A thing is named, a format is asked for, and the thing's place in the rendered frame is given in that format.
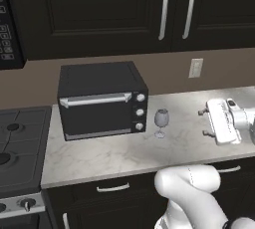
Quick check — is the silver cupboard handle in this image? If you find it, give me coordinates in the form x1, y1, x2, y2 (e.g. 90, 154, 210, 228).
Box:
181, 0, 198, 40
62, 212, 71, 229
157, 0, 171, 42

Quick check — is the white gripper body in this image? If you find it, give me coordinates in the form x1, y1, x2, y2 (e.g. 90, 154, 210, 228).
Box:
205, 98, 243, 146

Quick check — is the dark upper cupboard door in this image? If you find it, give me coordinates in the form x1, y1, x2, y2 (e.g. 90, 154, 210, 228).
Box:
170, 0, 255, 53
2, 0, 180, 62

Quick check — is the dark cupboard door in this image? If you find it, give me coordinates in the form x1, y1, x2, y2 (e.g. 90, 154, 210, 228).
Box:
49, 196, 172, 229
170, 0, 255, 53
2, 0, 180, 62

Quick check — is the silver drawer handle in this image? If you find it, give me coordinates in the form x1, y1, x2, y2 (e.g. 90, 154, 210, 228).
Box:
216, 164, 242, 174
96, 181, 131, 193

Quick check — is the silver lower cupboard handle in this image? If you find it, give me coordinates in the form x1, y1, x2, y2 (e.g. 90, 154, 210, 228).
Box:
62, 212, 71, 229

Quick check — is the dark drawer front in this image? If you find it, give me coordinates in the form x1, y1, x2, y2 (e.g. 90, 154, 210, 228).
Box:
205, 156, 255, 187
46, 171, 167, 210

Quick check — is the black toaster oven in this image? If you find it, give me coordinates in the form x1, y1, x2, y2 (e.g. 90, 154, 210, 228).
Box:
57, 61, 149, 142

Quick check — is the dark lower cupboard door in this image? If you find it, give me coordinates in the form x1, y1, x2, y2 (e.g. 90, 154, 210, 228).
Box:
49, 196, 172, 229

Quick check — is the black microwave oven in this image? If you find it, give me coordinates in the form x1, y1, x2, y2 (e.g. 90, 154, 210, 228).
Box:
0, 0, 28, 72

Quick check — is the black gas hob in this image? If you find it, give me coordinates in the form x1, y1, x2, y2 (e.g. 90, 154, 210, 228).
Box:
0, 106, 53, 220

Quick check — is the white wall socket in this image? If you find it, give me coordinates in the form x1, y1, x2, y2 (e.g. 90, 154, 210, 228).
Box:
188, 58, 204, 79

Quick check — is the silver toaster oven handle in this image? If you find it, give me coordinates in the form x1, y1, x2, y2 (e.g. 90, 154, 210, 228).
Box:
59, 92, 133, 110

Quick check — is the clear wine glass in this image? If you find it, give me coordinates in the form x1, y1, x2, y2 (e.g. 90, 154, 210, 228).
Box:
153, 108, 170, 139

